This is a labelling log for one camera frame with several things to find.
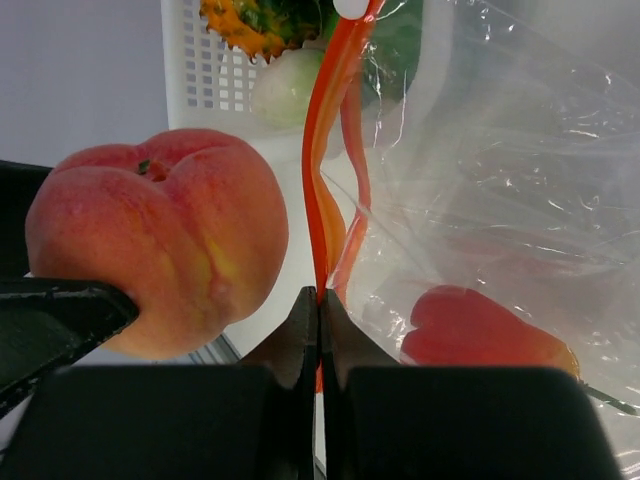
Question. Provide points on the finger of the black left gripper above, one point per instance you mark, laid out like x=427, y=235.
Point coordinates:
x=46, y=324

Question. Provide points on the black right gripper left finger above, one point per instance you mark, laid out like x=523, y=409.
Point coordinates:
x=250, y=420

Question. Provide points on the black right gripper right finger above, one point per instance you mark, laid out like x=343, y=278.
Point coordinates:
x=383, y=420

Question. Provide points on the red bell pepper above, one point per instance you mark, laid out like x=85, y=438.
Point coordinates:
x=455, y=326

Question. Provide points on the peach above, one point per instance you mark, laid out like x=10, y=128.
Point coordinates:
x=190, y=224

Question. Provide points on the clear zip bag orange zipper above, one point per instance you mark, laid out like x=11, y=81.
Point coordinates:
x=521, y=183

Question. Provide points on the orange spiky pineapple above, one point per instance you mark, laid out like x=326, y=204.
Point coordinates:
x=266, y=28

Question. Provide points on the white perforated plastic basket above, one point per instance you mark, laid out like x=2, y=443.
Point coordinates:
x=209, y=85

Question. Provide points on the green lime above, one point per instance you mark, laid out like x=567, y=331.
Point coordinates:
x=392, y=55

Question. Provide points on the aluminium rail at table edge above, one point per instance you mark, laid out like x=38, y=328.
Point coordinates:
x=221, y=351

